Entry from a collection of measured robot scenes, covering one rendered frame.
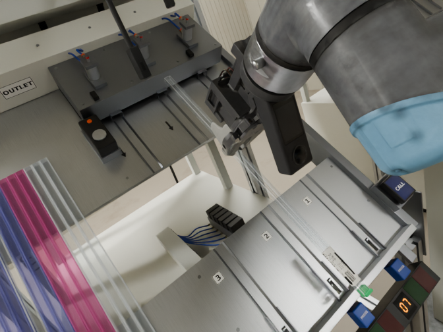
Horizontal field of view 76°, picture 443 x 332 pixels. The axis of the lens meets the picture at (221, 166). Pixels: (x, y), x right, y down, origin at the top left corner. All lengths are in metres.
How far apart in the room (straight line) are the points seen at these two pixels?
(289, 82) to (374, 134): 0.11
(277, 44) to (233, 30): 3.95
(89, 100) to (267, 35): 0.40
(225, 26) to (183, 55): 3.49
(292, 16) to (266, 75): 0.07
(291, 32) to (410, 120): 0.11
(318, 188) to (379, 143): 0.38
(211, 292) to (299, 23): 0.39
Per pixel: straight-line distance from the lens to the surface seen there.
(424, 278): 0.64
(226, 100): 0.37
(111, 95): 0.59
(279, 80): 0.29
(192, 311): 0.48
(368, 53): 0.21
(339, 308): 0.51
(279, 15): 0.26
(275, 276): 0.51
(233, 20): 4.25
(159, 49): 0.68
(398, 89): 0.21
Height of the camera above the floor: 1.16
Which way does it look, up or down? 24 degrees down
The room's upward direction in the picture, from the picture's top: 23 degrees counter-clockwise
